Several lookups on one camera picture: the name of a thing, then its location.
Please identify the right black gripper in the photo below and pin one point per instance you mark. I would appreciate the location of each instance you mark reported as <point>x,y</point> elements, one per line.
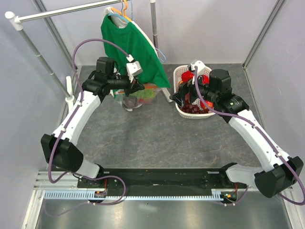
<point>184,88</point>

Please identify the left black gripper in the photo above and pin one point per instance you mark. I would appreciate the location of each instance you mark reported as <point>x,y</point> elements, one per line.
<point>133,87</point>

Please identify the purple grape bunch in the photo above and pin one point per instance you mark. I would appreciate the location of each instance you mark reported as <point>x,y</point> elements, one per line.
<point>193,108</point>

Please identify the green grape bunch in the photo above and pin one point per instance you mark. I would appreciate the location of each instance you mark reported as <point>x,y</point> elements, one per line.
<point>147,93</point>

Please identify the clear orange zip bag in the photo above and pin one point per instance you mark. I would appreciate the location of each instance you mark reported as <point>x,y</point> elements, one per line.
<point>119,94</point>

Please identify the pink dragon fruit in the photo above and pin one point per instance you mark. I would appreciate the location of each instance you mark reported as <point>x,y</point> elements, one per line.
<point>145,100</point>

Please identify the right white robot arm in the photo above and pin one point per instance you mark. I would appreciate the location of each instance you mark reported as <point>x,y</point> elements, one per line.
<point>277,171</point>

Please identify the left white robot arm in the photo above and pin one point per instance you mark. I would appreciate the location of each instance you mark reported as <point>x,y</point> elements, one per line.
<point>60,148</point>

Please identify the red bell pepper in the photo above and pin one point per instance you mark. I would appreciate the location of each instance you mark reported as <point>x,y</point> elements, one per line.
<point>186,76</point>

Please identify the white perforated plastic basket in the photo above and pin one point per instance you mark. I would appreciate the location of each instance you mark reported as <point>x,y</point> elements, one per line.
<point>190,114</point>

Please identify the red tomato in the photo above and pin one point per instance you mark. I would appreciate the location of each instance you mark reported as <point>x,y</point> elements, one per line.
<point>205,79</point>

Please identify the red apple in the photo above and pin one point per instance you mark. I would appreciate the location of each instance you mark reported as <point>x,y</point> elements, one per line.
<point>206,105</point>

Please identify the green t-shirt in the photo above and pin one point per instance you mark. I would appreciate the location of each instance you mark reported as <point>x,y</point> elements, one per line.
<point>133,42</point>

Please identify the white garment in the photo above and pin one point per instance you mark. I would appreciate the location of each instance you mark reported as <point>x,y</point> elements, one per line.
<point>108,9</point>

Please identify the orange clothes hanger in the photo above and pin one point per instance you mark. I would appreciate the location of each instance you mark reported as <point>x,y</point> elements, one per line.
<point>122,12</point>

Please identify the silver clothes rack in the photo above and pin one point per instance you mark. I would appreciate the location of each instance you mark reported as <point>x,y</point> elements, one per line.
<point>29,95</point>

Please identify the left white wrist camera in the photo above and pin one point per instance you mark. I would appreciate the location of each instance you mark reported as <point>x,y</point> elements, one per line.
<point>133,69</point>

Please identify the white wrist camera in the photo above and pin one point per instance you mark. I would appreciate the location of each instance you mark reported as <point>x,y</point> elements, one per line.
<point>199,68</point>
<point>133,69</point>

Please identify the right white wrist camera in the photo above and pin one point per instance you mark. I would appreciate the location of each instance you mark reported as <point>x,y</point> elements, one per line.
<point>199,68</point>

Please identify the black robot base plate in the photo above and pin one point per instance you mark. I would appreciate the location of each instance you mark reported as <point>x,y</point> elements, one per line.
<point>206,178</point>

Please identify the slotted cable duct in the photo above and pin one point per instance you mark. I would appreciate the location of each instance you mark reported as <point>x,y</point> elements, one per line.
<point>137,193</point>

